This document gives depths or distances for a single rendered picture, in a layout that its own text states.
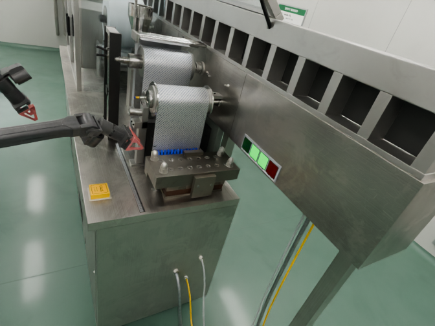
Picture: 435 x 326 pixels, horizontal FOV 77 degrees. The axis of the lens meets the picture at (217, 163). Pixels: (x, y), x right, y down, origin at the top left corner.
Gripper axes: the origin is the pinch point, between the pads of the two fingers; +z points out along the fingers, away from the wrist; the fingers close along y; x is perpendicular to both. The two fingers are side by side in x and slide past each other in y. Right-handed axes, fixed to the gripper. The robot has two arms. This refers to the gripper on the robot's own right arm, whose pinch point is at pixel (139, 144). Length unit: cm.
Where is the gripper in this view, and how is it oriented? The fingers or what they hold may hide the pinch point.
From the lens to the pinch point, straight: 125.2
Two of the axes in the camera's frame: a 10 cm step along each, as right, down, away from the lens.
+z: 6.3, 3.5, 6.9
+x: 6.3, -7.5, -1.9
